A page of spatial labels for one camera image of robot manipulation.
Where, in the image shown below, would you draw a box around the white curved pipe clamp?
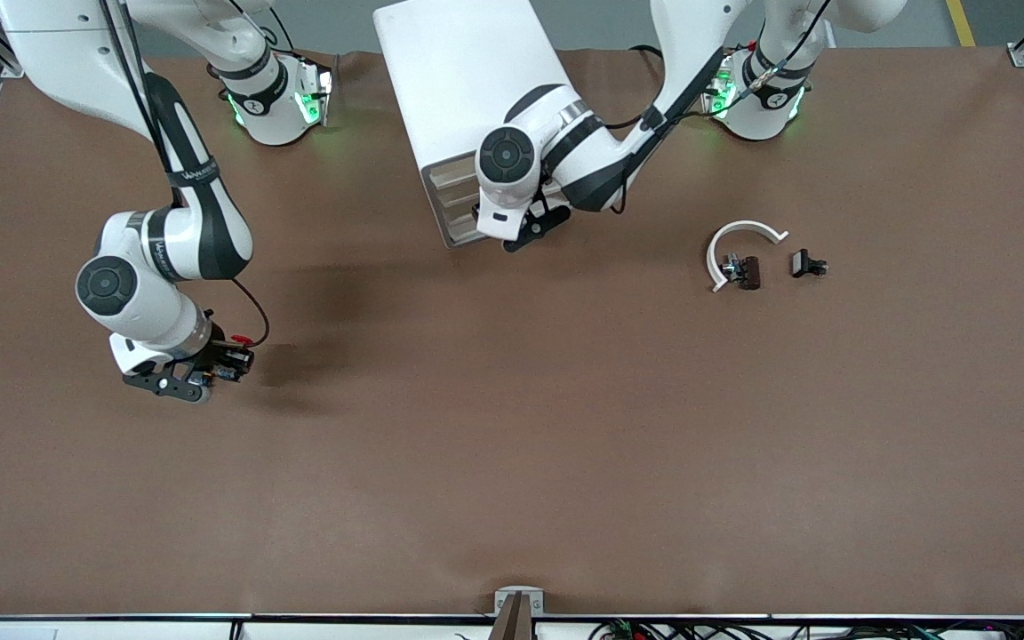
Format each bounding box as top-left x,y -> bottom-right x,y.
706,220 -> 790,294

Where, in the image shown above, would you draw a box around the brown table cover mat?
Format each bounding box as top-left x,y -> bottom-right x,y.
0,46 -> 1024,619

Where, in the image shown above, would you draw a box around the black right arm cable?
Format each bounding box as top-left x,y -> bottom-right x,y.
99,0 -> 271,349

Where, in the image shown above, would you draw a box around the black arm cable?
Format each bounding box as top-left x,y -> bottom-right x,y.
99,0 -> 271,349
605,0 -> 833,214

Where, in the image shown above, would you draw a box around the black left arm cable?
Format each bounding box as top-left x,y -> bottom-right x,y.
605,0 -> 833,214

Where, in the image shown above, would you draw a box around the white table edge rail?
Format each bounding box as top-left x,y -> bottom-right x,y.
0,613 -> 1024,640

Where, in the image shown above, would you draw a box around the black right base cable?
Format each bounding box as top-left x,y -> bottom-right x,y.
256,4 -> 340,72

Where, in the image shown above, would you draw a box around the grey metal bracket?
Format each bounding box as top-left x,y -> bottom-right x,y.
493,586 -> 545,617

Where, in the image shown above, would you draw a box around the tangled black cables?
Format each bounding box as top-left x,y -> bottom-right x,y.
588,620 -> 1024,640

